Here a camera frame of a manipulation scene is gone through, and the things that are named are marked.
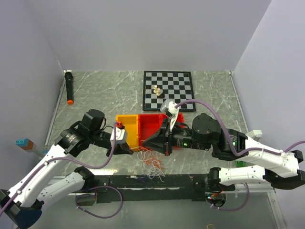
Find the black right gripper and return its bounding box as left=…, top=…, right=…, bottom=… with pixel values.
left=142, top=116, right=211, bottom=156

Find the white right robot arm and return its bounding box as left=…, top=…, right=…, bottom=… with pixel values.
left=142, top=113, right=305, bottom=191

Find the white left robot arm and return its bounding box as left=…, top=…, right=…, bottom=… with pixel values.
left=0, top=109, right=133, bottom=229

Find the red plastic bin middle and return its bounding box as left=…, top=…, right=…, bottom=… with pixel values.
left=138, top=114, right=164, bottom=146

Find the red plastic bin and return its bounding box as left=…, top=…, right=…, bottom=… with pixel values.
left=160, top=114, right=189, bottom=149
left=138, top=114, right=164, bottom=146

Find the red plastic bin right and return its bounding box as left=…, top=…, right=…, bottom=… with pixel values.
left=160, top=114, right=189, bottom=149

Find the yellow plastic bin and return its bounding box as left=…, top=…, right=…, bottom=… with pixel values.
left=116, top=114, right=139, bottom=148

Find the white chess piece tall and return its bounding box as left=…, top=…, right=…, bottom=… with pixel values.
left=153, top=85, right=158, bottom=94

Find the white chess piece short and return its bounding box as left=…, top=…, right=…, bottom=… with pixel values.
left=156, top=88, right=162, bottom=96

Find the black white chessboard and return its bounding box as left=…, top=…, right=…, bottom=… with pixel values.
left=142, top=71, right=194, bottom=112

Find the green plastic toy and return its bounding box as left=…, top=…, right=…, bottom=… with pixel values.
left=235, top=161, right=246, bottom=167

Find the black marker orange cap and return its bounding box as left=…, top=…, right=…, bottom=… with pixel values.
left=64, top=72, right=74, bottom=105

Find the blue brown toy block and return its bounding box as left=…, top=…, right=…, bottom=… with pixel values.
left=16, top=138, right=34, bottom=151

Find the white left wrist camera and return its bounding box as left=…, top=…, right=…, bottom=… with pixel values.
left=110, top=121, right=128, bottom=145

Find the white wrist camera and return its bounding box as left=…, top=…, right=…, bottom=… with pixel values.
left=110, top=121, right=128, bottom=145
left=160, top=99, right=180, bottom=131

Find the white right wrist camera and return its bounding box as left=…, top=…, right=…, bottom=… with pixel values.
left=160, top=99, right=180, bottom=131

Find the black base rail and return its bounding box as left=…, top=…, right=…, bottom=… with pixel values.
left=65, top=174, right=235, bottom=203

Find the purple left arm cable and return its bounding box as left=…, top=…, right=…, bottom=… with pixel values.
left=0, top=123, right=120, bottom=215

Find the white stand bracket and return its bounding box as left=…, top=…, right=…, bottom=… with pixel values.
left=246, top=130, right=263, bottom=141

